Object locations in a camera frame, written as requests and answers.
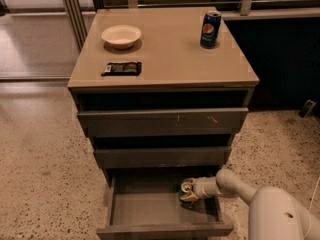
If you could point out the top grey drawer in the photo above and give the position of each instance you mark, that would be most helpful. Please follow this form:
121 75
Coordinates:
162 122

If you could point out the grey drawer cabinet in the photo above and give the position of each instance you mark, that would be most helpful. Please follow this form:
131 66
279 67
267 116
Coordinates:
177 73

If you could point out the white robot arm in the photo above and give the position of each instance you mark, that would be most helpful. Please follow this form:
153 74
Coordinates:
274 214

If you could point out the white bowl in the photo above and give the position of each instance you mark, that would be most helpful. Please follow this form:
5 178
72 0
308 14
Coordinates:
121 36

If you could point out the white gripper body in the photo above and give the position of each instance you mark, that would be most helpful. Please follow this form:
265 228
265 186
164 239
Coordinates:
200 189

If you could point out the bottom grey drawer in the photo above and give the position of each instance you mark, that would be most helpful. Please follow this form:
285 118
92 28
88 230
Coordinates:
146 206

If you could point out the green soda can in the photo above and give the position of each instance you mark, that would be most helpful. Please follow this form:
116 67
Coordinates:
186 190

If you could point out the grey drawer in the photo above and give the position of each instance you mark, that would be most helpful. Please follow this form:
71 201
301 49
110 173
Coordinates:
162 157
162 122
146 206

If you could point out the small dark floor object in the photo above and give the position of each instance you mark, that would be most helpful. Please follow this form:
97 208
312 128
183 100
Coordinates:
307 108

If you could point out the black snack packet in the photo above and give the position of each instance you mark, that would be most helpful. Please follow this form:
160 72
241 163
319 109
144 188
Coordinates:
122 69

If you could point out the middle grey drawer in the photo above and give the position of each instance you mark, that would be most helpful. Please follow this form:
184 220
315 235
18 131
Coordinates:
162 157

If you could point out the blue Pepsi can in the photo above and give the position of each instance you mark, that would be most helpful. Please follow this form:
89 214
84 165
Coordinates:
210 29

